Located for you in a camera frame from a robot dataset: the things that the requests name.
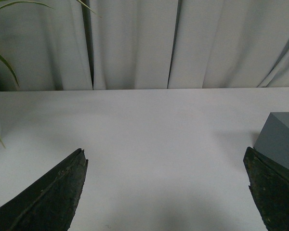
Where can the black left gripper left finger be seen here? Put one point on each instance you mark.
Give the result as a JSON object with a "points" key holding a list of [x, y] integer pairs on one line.
{"points": [[50, 203]]}

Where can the green leafy plant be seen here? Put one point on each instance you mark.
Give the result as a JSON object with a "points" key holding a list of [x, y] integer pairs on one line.
{"points": [[4, 61]]}

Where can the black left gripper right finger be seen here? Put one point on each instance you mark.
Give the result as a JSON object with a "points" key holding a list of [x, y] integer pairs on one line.
{"points": [[269, 187]]}

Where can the white pleated curtain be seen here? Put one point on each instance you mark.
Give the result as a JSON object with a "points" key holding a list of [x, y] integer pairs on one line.
{"points": [[143, 44]]}

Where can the gray square base block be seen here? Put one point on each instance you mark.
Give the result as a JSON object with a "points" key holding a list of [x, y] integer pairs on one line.
{"points": [[273, 140]]}

